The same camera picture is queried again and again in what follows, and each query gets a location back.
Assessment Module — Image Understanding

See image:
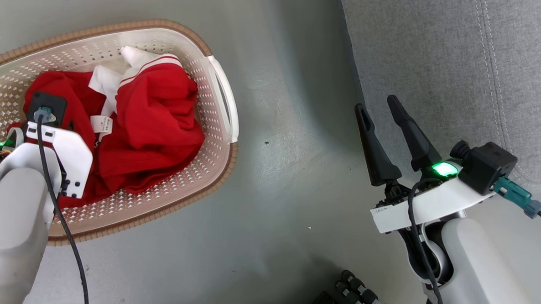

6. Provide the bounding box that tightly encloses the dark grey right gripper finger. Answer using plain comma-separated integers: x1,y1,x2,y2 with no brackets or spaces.
384,94,445,173
351,103,406,188

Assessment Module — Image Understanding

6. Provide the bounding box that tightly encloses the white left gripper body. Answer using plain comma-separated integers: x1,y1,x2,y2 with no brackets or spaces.
0,121,94,199

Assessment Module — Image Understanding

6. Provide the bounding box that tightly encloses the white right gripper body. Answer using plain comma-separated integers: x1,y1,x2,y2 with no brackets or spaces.
370,159,497,238

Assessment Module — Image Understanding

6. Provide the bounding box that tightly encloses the red garment white striped trim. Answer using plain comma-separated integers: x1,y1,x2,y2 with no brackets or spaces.
3,40,209,215

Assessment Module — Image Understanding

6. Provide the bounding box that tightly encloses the white perforated basket brown rim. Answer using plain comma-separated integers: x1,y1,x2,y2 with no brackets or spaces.
0,12,244,255

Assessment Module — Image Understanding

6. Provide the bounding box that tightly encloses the grey fabric sofa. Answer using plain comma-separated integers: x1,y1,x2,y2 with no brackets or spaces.
331,0,541,192

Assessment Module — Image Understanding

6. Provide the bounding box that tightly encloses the black roller wheel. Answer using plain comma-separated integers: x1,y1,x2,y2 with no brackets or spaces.
335,269,407,304

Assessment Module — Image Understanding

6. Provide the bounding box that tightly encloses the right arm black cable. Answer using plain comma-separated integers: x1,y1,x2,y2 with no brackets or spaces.
402,176,473,304

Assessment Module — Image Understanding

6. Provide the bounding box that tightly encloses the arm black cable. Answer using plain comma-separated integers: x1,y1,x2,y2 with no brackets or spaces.
29,115,98,304
402,176,473,304

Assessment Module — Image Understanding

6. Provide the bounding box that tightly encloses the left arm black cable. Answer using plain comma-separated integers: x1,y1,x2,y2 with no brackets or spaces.
29,115,98,304

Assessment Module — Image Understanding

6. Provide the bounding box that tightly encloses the teal left camera connector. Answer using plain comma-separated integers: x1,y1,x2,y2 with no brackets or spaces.
33,106,56,125

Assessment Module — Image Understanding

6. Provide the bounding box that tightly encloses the teal camera connector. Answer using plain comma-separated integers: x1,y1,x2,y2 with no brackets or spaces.
33,106,56,125
491,176,541,219

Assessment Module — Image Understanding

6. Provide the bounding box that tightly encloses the teal right camera connector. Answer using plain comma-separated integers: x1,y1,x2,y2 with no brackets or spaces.
491,176,541,219

